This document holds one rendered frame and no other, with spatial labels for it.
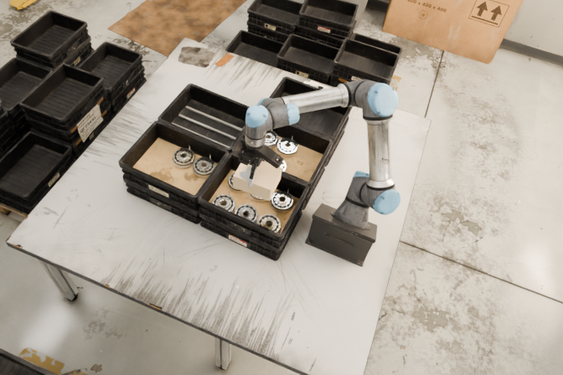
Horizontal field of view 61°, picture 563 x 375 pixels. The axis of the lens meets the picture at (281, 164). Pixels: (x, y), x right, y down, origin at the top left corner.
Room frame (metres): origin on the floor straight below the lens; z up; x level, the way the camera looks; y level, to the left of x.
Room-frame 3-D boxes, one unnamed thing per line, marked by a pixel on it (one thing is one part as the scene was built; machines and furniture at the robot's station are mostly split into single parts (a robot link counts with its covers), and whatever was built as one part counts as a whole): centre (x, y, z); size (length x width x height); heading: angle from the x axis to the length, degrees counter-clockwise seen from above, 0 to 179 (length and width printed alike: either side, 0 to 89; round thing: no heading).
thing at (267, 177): (1.13, 0.09, 1.08); 0.16 x 0.12 x 0.07; 75
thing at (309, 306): (1.44, 0.15, 0.35); 1.60 x 1.60 x 0.70; 75
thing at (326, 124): (1.74, -0.09, 0.87); 0.40 x 0.30 x 0.11; 72
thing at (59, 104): (1.90, 1.33, 0.37); 0.40 x 0.30 x 0.45; 165
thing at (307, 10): (3.12, -0.18, 0.37); 0.42 x 0.34 x 0.46; 75
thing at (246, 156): (1.14, 0.12, 1.24); 0.09 x 0.08 x 0.12; 75
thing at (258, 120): (1.14, 0.11, 1.40); 0.09 x 0.08 x 0.11; 120
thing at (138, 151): (1.29, 0.48, 0.87); 0.40 x 0.30 x 0.11; 72
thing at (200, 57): (2.25, 0.62, 0.71); 0.22 x 0.19 x 0.01; 75
